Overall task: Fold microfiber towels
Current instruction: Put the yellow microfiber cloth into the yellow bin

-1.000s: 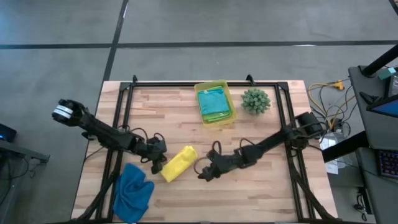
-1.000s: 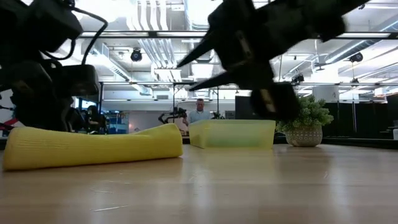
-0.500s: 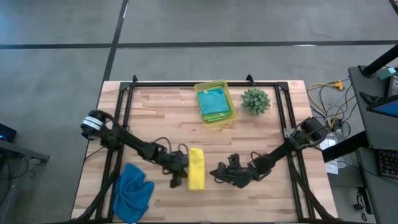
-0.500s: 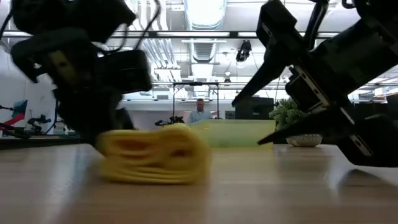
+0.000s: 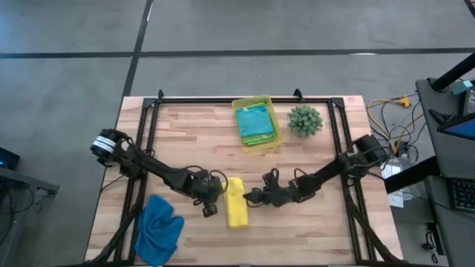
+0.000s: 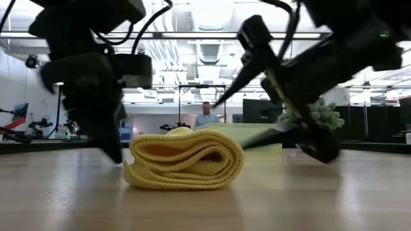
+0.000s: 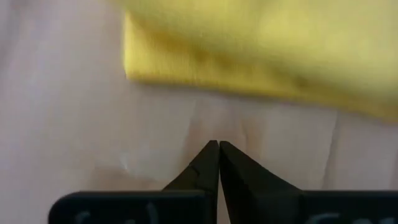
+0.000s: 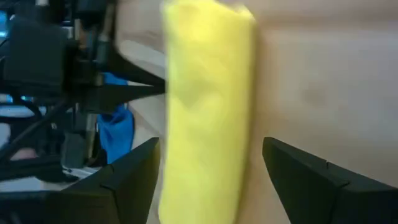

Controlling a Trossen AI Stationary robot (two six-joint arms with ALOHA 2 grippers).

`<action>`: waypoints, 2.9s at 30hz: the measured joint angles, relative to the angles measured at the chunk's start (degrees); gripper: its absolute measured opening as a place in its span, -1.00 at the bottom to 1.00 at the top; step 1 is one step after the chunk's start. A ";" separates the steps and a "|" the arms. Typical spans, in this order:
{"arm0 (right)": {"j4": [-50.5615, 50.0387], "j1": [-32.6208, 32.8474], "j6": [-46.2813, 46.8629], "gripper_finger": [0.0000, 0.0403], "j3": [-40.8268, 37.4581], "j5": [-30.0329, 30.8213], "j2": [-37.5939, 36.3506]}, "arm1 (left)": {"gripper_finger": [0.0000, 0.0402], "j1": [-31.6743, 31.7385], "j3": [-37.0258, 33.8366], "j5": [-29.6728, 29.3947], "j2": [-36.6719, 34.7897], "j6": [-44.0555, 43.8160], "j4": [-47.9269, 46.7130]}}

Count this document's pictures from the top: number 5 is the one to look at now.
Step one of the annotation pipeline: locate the green microfiber towel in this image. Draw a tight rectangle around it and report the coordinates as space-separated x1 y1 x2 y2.
240 131 278 148

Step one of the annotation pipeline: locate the small teal box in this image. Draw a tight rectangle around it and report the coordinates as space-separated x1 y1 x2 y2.
451 79 474 96

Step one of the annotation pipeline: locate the black metal table frame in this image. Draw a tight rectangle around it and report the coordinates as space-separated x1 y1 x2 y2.
87 95 404 267

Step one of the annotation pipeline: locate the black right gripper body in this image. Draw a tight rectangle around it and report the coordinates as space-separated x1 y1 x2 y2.
259 180 300 208

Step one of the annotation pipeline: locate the black monitor with blue screen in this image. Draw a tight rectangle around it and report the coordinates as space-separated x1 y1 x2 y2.
429 109 475 142

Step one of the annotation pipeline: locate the grey metal stand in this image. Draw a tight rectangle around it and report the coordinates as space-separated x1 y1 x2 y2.
0 166 60 267

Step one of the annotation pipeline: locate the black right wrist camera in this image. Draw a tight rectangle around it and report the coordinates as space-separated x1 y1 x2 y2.
262 168 280 188

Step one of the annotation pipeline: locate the yellow translucent plastic bin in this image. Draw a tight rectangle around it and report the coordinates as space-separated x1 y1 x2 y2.
231 94 284 154

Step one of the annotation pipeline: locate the teal microfiber towel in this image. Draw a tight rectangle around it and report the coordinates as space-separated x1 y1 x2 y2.
235 105 275 138

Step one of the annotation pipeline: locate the yellow microfiber towel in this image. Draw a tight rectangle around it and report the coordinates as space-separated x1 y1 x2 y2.
221 177 250 228

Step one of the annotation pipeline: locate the black left wrist camera cable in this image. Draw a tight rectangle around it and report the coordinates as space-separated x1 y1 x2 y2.
184 164 228 194

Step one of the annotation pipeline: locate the white paper sheet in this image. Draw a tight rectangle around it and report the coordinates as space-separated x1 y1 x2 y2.
381 159 405 208

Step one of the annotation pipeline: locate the black keyboard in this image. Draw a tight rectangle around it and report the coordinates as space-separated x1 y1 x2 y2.
451 177 475 213

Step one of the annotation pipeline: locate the yellow floor cable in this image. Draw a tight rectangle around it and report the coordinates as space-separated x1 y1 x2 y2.
367 95 424 155

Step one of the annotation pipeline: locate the black power strip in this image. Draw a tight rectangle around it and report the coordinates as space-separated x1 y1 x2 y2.
422 222 445 264

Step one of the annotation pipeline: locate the blue microfiber towel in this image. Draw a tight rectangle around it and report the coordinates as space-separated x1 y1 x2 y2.
134 194 186 267

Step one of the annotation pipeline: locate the artificial plant in patterned pot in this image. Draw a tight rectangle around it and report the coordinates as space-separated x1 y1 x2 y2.
286 105 324 138

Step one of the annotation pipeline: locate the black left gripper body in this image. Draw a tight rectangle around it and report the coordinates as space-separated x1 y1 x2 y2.
191 171 224 205

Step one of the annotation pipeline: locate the black device with blue light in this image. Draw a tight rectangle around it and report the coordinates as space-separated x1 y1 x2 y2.
0 147 22 171

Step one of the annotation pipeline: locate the black stand pole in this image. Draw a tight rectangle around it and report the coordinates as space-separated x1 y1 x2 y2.
430 51 475 93
384 155 442 194

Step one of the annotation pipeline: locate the grey desk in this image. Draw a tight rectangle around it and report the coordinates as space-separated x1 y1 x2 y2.
415 77 475 267

